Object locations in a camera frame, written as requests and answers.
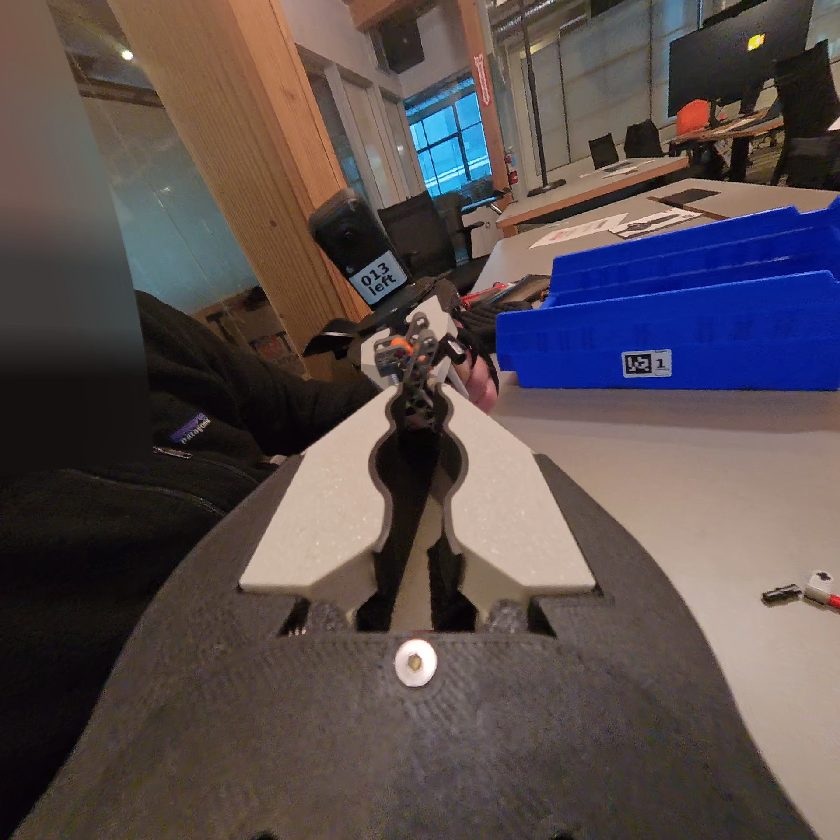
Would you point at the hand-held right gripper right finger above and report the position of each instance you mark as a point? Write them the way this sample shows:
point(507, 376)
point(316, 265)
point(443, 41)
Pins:
point(518, 518)

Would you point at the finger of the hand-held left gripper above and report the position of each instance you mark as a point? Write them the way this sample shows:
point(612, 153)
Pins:
point(371, 361)
point(436, 313)

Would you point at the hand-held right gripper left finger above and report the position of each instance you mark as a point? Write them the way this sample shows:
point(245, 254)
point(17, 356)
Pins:
point(315, 518)

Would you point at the grey bent holed beam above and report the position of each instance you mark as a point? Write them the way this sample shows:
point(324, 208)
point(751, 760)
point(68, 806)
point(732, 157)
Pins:
point(417, 407)

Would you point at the person's left forearm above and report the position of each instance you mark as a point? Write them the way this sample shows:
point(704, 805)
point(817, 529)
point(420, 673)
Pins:
point(315, 407)

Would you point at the person's left hand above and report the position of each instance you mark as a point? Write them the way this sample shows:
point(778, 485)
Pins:
point(485, 387)

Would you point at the black chair armrest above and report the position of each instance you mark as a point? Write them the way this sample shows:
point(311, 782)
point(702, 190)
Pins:
point(328, 341)

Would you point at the cardboard box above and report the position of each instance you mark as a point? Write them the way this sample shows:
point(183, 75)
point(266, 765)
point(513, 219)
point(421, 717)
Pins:
point(262, 334)

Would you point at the gridded window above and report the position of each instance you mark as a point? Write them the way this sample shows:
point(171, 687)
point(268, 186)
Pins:
point(449, 144)

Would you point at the large wooden pillar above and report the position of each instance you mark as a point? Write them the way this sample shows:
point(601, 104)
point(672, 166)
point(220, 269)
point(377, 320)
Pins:
point(216, 164)

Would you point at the blue storage bin with tag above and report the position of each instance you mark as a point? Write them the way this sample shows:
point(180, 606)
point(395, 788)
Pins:
point(577, 354)

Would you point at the paper sheet with red print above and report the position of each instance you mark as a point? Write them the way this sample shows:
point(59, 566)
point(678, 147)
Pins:
point(577, 231)

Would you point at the red fire extinguisher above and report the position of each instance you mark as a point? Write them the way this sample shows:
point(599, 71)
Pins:
point(514, 169)

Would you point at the black sign pole stand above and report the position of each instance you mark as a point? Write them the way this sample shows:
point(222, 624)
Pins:
point(547, 189)

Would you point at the slim wooden column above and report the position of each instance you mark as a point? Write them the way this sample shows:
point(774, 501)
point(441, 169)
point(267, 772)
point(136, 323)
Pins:
point(492, 131)

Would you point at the plain blue storage bin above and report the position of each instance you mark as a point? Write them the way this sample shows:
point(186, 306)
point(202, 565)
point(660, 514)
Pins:
point(656, 259)

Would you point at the paper sheet with black figure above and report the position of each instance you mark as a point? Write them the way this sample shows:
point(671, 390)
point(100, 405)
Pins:
point(656, 223)

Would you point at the long black connector pin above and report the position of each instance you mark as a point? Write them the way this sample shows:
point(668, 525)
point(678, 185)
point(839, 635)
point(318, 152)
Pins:
point(781, 593)

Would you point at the black table inlay plate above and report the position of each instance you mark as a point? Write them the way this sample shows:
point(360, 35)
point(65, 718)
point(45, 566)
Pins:
point(686, 195)

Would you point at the white connector with red axle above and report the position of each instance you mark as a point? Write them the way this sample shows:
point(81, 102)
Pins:
point(820, 584)

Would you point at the orange seat back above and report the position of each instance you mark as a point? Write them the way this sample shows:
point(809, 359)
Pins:
point(692, 117)

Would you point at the wooden top desk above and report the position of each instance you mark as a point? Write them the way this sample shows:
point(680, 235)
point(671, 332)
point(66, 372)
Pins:
point(722, 131)

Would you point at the large black monitor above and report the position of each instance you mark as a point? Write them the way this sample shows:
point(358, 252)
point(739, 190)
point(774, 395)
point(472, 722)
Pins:
point(735, 59)

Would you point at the black wall speaker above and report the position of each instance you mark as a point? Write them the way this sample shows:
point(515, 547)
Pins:
point(401, 43)

